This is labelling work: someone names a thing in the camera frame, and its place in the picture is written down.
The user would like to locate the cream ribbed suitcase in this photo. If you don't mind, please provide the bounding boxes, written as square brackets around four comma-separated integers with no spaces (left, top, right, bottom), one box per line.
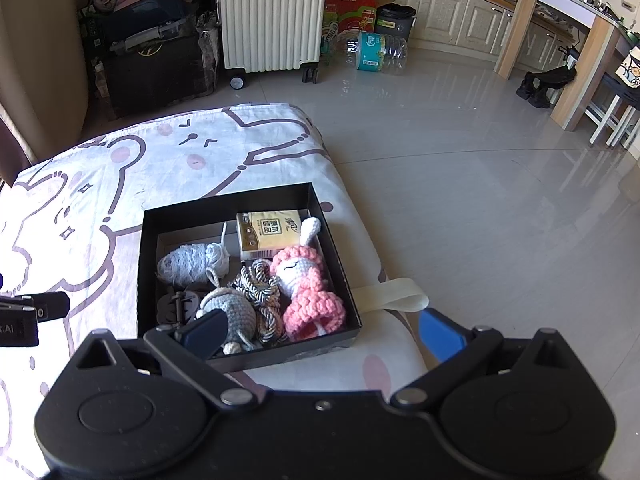
[218,0,331,90]

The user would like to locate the brown curtain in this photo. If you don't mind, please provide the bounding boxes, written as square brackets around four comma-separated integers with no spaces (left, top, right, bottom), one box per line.
[0,0,91,186]

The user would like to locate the grey crocheted ball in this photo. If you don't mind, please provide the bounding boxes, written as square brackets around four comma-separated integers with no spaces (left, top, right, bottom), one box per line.
[196,267,261,356]

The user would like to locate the black hair claw clip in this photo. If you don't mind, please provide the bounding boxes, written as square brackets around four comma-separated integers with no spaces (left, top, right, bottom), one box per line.
[156,287,206,326]

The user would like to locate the green printed carton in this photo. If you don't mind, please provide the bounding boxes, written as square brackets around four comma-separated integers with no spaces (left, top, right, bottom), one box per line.
[320,4,342,56]

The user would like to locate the dark blue bag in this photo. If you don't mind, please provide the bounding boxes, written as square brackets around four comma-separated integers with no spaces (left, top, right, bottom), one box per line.
[77,0,196,53]

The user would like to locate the cartoon bear printed blanket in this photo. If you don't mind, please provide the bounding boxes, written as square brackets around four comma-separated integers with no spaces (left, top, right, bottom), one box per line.
[0,102,431,480]

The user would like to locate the yellow tissue pack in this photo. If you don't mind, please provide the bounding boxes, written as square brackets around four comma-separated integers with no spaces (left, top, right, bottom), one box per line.
[236,210,303,261]

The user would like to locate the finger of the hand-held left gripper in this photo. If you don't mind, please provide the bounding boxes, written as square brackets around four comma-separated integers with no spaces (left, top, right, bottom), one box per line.
[0,291,71,321]

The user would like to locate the cream fabric strap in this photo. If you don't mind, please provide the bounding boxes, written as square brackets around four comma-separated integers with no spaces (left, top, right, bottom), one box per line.
[356,277,430,313]

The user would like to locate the pink crochet doll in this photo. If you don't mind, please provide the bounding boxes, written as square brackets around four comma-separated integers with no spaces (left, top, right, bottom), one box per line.
[270,216,347,338]

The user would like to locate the black trash bin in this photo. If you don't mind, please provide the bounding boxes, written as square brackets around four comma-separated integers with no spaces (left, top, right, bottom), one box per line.
[375,3,417,43]

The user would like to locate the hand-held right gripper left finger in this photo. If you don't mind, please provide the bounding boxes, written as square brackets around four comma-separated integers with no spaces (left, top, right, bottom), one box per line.
[75,308,258,407]

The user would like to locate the cartoon print bag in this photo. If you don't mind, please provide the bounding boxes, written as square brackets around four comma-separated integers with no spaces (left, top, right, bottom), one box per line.
[619,46,640,86]

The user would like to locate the black cardboard box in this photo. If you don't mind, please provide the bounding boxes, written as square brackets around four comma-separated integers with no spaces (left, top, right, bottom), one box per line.
[137,182,363,373]

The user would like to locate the silver and beige rope tieback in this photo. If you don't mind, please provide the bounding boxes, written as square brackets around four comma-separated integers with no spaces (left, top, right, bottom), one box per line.
[235,259,291,345]

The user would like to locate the cream kitchen cabinets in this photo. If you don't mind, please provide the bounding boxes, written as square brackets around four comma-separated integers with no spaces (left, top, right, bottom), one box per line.
[330,0,576,71]

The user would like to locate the white-legged stool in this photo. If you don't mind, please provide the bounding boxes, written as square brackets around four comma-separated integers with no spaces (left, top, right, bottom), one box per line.
[586,67,640,150]

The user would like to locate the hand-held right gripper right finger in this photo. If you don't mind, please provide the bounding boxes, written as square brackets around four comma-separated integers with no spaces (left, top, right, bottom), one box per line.
[390,308,576,407]

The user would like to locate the wooden bar table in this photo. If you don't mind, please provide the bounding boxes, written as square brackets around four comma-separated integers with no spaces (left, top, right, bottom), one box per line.
[495,0,640,133]

